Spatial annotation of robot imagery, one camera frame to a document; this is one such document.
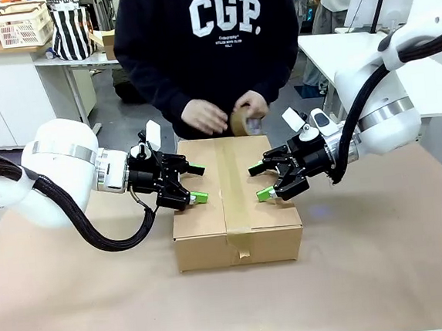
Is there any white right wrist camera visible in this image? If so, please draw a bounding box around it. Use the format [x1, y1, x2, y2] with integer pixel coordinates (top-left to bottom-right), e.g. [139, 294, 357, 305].
[280, 106, 316, 144]

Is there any black white striped bag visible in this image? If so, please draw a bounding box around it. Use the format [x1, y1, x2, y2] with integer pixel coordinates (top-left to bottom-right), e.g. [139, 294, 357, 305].
[49, 2, 97, 64]

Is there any brown packing tape roll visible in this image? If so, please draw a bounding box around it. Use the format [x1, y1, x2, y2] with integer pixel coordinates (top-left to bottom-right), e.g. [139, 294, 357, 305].
[228, 103, 265, 138]

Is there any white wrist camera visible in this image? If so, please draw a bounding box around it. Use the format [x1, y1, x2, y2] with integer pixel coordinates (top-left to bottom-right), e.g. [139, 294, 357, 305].
[135, 119, 164, 159]
[280, 106, 316, 144]

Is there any black arm cable sleeve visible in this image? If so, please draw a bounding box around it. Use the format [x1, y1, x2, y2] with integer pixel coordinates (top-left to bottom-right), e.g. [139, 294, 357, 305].
[318, 28, 442, 186]
[0, 135, 160, 262]

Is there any small open cardboard box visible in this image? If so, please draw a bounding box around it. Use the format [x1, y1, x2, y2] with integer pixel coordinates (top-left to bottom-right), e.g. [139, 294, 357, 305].
[88, 27, 119, 63]

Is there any person's left forearm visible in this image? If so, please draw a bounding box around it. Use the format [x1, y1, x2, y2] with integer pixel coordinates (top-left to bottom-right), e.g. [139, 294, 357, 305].
[255, 38, 305, 106]

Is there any dark bag on floor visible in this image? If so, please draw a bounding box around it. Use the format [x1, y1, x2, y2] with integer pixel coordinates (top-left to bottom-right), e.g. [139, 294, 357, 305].
[112, 67, 147, 106]

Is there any white folding table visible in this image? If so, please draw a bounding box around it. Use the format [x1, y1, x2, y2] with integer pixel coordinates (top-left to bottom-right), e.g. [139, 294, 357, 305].
[33, 46, 127, 140]

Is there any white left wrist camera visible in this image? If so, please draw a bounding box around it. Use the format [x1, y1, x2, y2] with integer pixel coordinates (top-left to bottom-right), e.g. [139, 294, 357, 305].
[135, 119, 164, 159]

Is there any person in black hoodie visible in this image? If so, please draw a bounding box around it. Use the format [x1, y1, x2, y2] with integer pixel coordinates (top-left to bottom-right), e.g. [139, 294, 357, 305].
[108, 0, 309, 147]

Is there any black right arm cable sleeve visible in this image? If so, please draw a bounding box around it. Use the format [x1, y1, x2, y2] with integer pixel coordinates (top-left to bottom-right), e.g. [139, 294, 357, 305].
[318, 28, 442, 186]

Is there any black left arm cable sleeve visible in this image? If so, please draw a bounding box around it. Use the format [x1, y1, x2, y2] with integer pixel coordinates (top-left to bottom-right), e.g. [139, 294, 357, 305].
[0, 135, 160, 262]

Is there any bystander in white shirt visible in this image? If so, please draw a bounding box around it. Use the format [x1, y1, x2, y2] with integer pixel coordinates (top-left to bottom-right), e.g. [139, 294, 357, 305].
[295, 0, 368, 92]

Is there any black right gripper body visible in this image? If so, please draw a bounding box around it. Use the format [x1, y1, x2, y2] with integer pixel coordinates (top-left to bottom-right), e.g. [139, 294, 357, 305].
[287, 132, 337, 180]

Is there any person's right forearm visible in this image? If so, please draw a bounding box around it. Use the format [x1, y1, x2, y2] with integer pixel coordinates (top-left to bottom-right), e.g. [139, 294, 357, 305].
[112, 36, 197, 126]

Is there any person's right hand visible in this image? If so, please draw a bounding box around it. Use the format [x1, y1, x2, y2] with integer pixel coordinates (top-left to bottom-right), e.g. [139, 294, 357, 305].
[179, 96, 230, 138]

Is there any large brown cardboard box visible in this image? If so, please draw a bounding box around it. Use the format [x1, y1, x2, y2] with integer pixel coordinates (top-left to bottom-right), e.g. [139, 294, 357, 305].
[164, 130, 307, 273]

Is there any white rounded table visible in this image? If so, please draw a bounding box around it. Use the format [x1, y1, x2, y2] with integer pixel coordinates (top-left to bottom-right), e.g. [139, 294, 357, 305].
[296, 22, 442, 130]

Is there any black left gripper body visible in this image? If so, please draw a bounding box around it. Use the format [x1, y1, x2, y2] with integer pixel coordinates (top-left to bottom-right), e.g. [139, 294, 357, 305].
[126, 149, 170, 198]

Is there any person's left hand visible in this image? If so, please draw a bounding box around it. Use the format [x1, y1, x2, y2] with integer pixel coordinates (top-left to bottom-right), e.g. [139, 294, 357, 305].
[232, 90, 271, 122]

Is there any white plastic crate basket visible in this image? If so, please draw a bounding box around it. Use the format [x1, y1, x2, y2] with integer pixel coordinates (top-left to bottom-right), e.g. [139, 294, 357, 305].
[0, 1, 56, 50]

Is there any brown tape strip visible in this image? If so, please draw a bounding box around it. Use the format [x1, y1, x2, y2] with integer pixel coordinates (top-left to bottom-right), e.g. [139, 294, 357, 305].
[213, 135, 255, 260]

